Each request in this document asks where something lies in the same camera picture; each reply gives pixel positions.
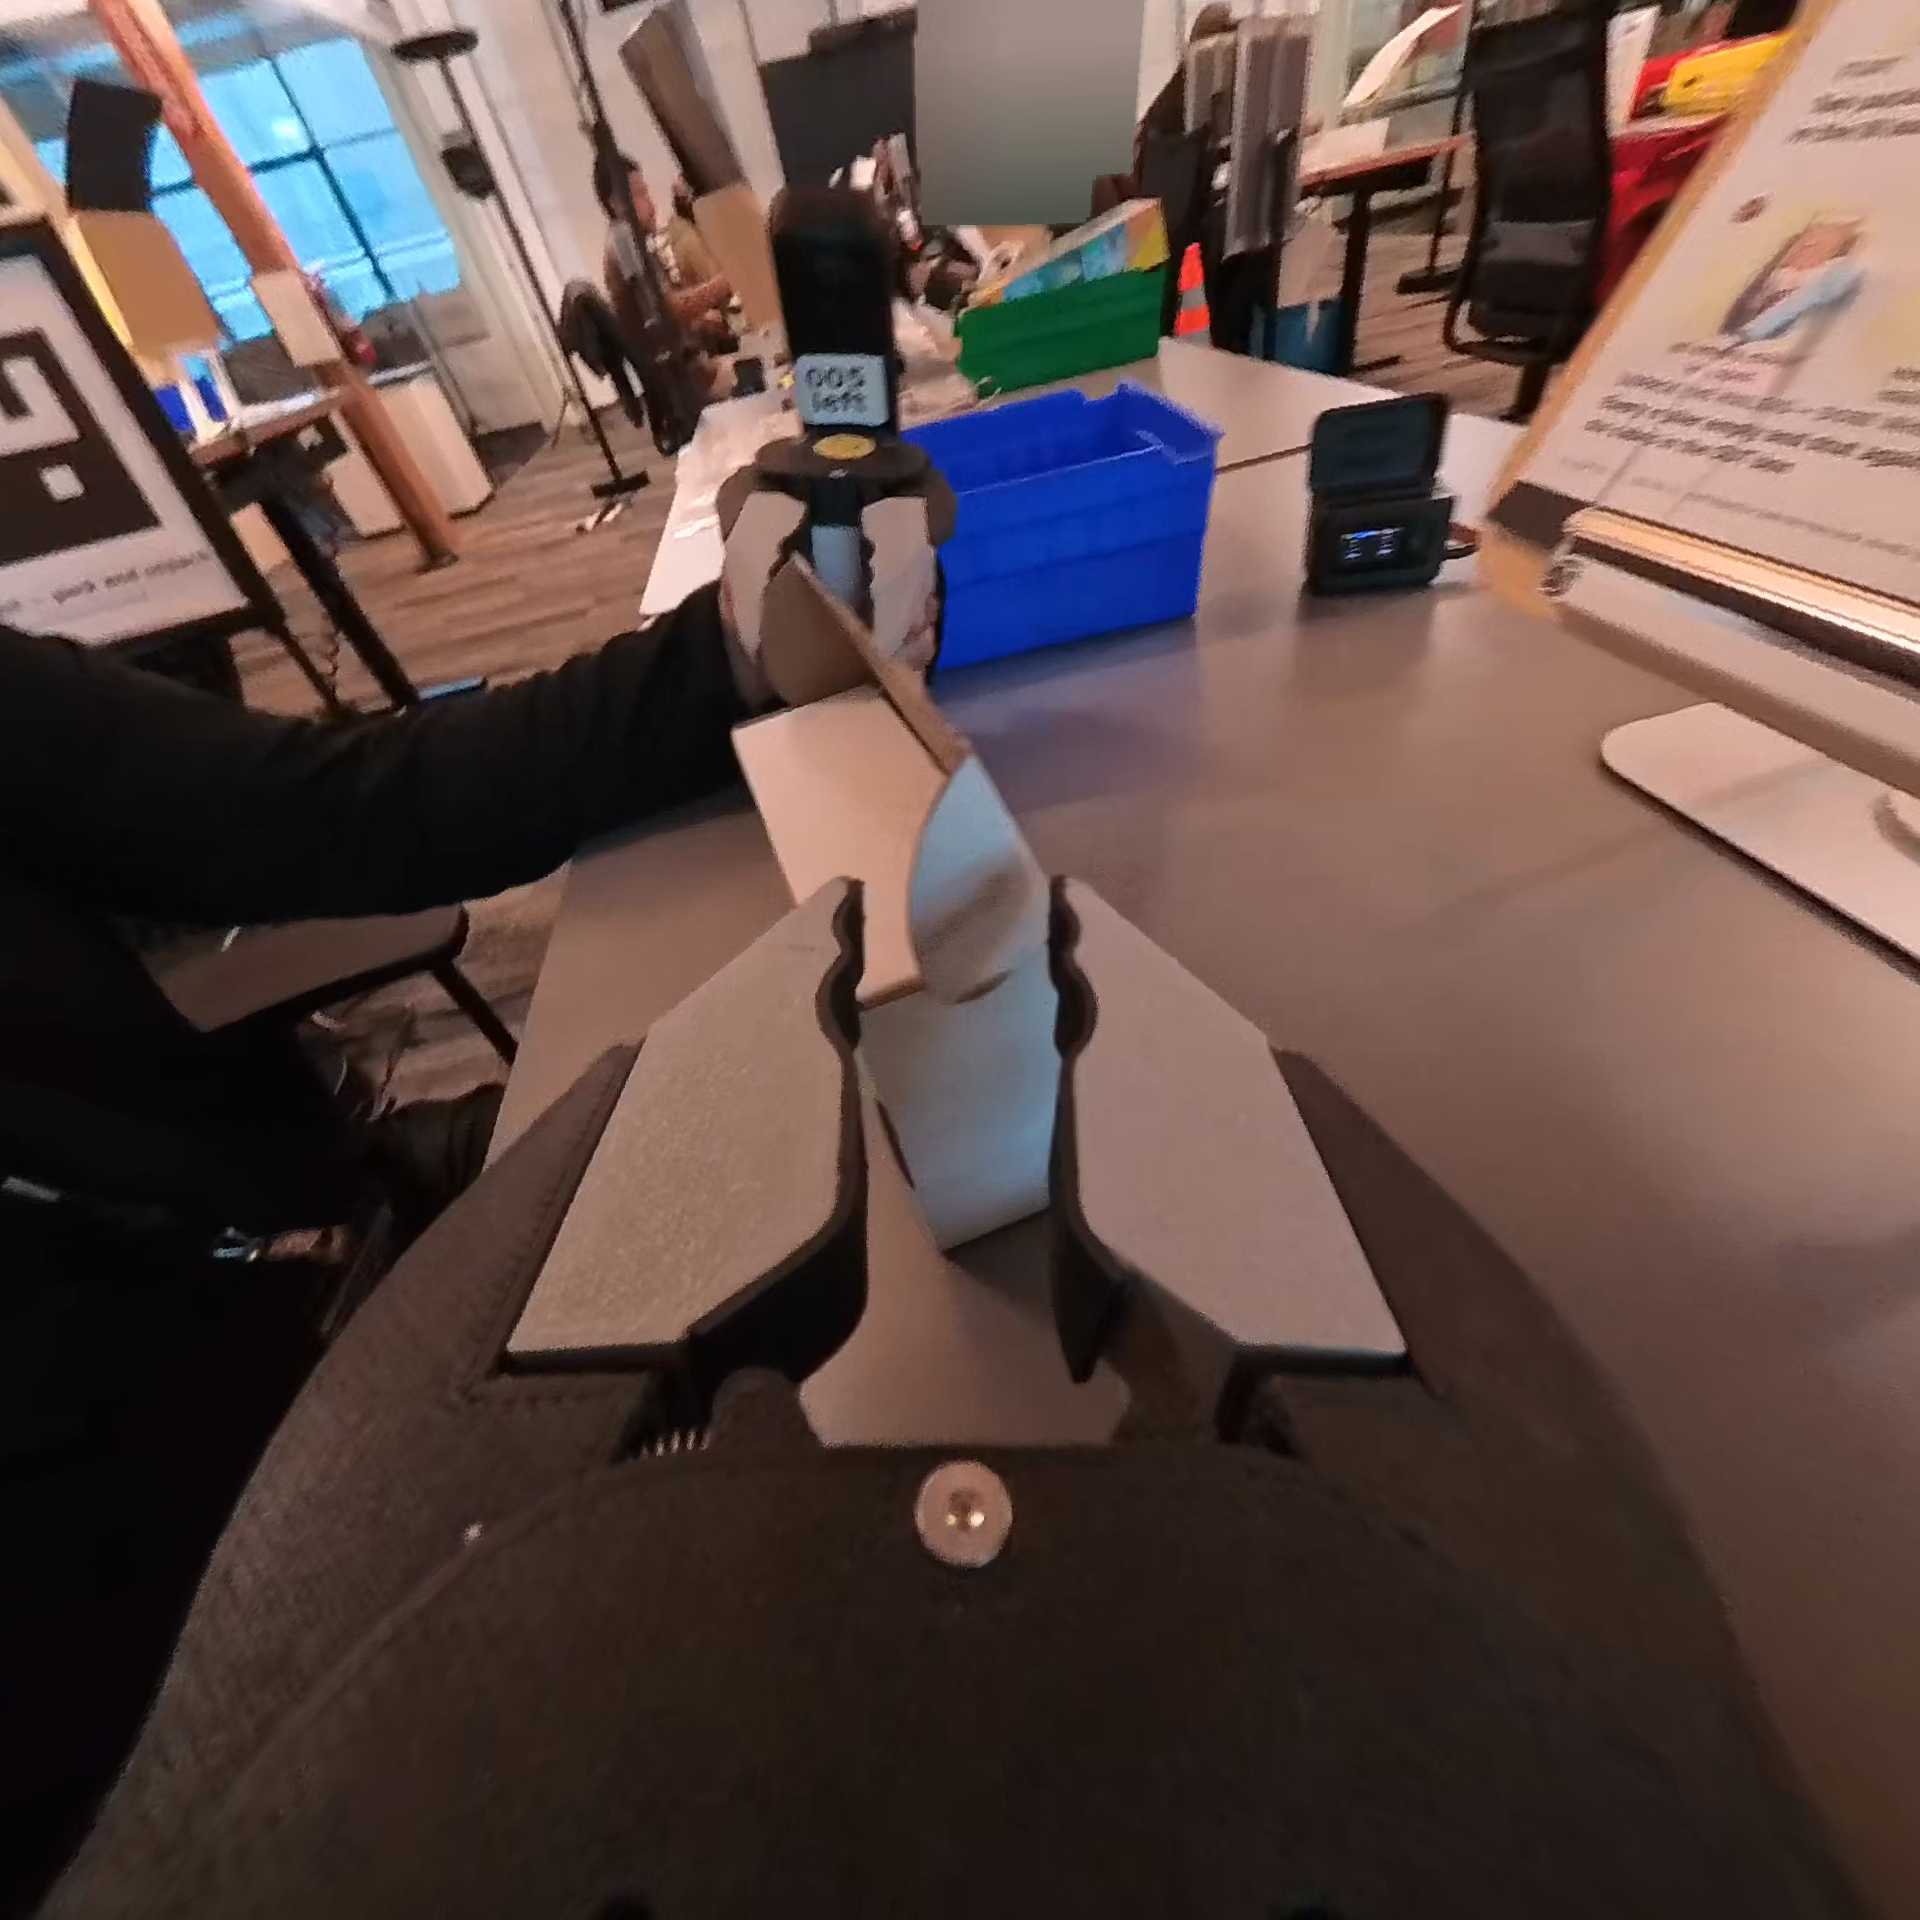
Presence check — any white cardboard mailer box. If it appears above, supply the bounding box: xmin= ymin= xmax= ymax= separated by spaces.
xmin=729 ymin=554 xmax=1129 ymax=1448

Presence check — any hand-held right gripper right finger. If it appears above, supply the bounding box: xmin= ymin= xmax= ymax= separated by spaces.
xmin=1047 ymin=872 xmax=1412 ymax=1430

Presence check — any blue plastic bin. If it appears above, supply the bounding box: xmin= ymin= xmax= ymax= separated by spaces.
xmin=902 ymin=381 xmax=1225 ymax=671

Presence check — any black floor lamp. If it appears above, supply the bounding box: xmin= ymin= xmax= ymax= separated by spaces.
xmin=393 ymin=27 xmax=650 ymax=499

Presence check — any grey chair armrest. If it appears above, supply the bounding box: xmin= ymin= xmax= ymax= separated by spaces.
xmin=152 ymin=901 xmax=520 ymax=1069

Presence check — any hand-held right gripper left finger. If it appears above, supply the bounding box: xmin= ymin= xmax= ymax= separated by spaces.
xmin=504 ymin=878 xmax=873 ymax=1377

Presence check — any black and white marker sign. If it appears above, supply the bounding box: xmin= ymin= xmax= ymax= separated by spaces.
xmin=0 ymin=210 xmax=255 ymax=648

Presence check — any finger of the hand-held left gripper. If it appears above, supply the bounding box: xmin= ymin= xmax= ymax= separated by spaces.
xmin=866 ymin=491 xmax=953 ymax=673
xmin=719 ymin=481 xmax=818 ymax=711

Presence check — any green plastic bin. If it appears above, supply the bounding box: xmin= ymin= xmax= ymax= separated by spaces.
xmin=951 ymin=267 xmax=1174 ymax=394

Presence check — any black office chair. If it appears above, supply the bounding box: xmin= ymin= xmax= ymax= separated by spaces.
xmin=1443 ymin=0 xmax=1618 ymax=425

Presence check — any colourful printed box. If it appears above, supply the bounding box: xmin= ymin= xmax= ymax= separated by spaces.
xmin=961 ymin=193 xmax=1174 ymax=309

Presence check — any wooden instruction board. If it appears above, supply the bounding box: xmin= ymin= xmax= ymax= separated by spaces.
xmin=1476 ymin=0 xmax=1920 ymax=694

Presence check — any person's left forearm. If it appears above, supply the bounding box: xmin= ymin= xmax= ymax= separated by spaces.
xmin=0 ymin=583 xmax=752 ymax=928

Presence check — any black charging case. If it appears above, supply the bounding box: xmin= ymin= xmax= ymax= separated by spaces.
xmin=1304 ymin=393 xmax=1462 ymax=598

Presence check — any yellow storage bin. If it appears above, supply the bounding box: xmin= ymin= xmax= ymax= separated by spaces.
xmin=1665 ymin=32 xmax=1795 ymax=119

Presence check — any white stand base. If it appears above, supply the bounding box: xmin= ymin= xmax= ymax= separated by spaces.
xmin=1601 ymin=702 xmax=1920 ymax=965

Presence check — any red storage bin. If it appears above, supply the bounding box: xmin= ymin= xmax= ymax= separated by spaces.
xmin=1612 ymin=117 xmax=1729 ymax=301

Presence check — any wooden edged desk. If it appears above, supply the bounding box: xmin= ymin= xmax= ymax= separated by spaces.
xmin=1297 ymin=133 xmax=1479 ymax=377

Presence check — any printed instruction sheet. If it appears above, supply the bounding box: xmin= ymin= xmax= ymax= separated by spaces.
xmin=1523 ymin=0 xmax=1920 ymax=577

